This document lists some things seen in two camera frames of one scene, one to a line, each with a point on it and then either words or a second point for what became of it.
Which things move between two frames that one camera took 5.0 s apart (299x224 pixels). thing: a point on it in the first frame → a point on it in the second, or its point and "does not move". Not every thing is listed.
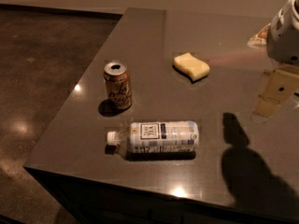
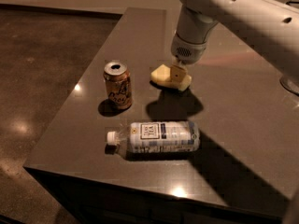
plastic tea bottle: [155, 137] does not move
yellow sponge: [191, 67] → [163, 76]
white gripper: [285, 37] → [188, 50]
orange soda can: [117, 77] does not move
